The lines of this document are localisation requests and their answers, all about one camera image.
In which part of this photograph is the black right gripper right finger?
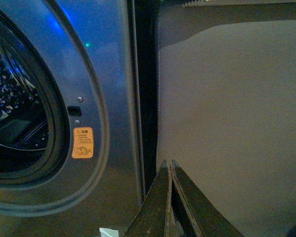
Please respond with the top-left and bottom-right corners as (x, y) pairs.
(171, 160), (243, 237)

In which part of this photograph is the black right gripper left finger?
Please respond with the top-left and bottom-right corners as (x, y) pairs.
(124, 160), (172, 237)

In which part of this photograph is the grey front-load washing machine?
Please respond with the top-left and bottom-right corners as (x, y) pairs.
(0, 0), (145, 237)

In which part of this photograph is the steel washing machine drum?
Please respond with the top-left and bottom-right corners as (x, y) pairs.
(0, 41), (48, 151)

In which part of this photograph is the white paper scrap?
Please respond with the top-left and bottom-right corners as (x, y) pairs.
(99, 228), (119, 237)

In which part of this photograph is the orange warning sticker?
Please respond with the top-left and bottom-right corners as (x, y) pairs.
(72, 127), (94, 159)

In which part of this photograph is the grey cabinet side panel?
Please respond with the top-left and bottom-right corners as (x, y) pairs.
(156, 0), (296, 237)

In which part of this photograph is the black rubber door gasket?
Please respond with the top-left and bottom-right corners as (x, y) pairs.
(0, 10), (69, 187)

